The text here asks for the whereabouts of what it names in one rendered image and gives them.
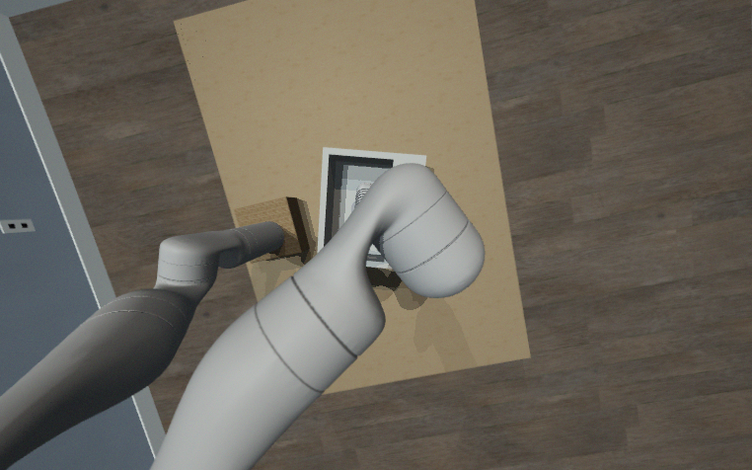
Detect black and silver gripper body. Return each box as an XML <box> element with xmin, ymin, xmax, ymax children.
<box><xmin>354</xmin><ymin>183</ymin><xmax>372</xmax><ymax>208</ymax></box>

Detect grey square sink basin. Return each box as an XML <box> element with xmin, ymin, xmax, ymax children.
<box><xmin>317</xmin><ymin>147</ymin><xmax>426</xmax><ymax>269</ymax></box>

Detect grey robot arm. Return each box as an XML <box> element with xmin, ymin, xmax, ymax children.
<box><xmin>0</xmin><ymin>163</ymin><xmax>485</xmax><ymax>470</ymax></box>

